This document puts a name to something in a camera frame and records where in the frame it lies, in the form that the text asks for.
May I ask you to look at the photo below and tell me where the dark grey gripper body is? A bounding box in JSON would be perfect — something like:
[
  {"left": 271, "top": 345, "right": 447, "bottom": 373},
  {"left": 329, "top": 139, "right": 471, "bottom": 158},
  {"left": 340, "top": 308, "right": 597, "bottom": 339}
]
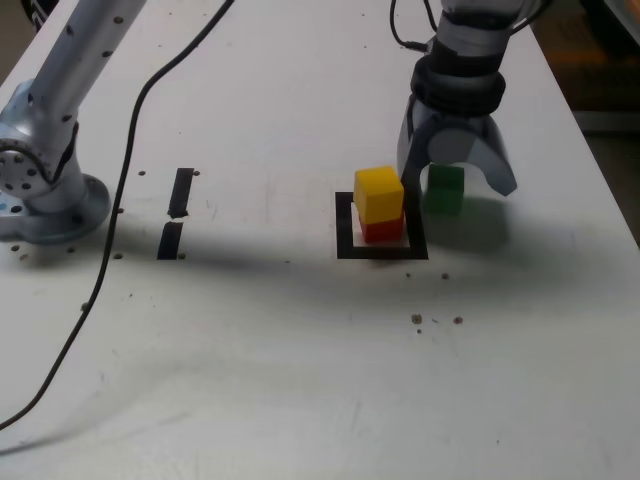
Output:
[{"left": 416, "top": 98, "right": 495, "bottom": 131}]

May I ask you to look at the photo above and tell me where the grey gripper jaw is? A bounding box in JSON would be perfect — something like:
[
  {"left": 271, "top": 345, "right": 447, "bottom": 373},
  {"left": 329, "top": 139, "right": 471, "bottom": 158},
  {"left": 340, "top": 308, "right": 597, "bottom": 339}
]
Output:
[
  {"left": 426, "top": 116, "right": 519, "bottom": 197},
  {"left": 396, "top": 93, "right": 442, "bottom": 182}
]

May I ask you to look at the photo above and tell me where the green cube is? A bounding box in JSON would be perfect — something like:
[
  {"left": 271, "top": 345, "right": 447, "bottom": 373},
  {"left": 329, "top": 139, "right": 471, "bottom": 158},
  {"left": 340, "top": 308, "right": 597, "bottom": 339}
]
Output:
[{"left": 422, "top": 163, "right": 466, "bottom": 215}]

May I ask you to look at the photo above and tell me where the yellow cube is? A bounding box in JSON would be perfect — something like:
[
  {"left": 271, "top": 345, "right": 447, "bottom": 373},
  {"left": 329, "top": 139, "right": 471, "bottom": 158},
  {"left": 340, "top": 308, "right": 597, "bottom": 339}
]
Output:
[{"left": 353, "top": 165, "right": 405, "bottom": 225}]

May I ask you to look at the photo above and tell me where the red cube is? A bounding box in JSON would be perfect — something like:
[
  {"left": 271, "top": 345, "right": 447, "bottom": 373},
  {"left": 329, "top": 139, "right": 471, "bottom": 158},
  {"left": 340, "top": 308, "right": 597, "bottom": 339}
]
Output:
[{"left": 359, "top": 215, "right": 404, "bottom": 245}]

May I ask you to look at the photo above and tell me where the black tape square outline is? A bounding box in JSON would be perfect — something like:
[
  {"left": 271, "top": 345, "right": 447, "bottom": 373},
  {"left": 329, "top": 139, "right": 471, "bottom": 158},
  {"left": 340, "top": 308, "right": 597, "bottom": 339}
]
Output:
[{"left": 334, "top": 191, "right": 430, "bottom": 261}]

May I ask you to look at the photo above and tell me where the black tape strip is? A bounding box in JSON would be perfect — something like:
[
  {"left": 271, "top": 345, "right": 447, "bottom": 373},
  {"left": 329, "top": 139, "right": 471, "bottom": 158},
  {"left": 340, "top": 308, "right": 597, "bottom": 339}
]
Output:
[{"left": 156, "top": 167, "right": 195, "bottom": 261}]

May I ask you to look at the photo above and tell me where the thin black camera cable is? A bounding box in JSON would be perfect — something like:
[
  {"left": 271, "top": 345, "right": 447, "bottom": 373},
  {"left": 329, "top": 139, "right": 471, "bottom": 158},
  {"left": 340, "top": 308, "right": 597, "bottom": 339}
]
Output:
[{"left": 388, "top": 0, "right": 437, "bottom": 51}]

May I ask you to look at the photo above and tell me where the long black cable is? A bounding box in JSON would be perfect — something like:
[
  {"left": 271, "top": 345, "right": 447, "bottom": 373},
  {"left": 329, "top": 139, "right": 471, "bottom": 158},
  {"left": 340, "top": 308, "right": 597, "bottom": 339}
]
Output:
[{"left": 0, "top": 0, "right": 236, "bottom": 431}]

